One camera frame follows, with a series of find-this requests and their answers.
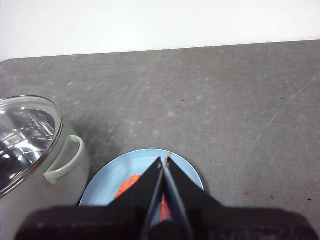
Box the orange pumpkin with green stem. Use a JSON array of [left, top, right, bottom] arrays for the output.
[[114, 174, 174, 223]]

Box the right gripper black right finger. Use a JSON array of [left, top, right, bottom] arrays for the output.
[[164, 155, 226, 240]]

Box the glass lid with green knob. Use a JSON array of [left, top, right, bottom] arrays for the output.
[[0, 96, 63, 200]]

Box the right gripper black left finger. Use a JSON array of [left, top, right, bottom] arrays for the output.
[[107, 156, 165, 240]]

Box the blue round plate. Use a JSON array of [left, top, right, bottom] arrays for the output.
[[79, 148, 205, 223]]

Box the pale green electric steamer pot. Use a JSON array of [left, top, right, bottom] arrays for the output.
[[0, 96, 91, 240]]

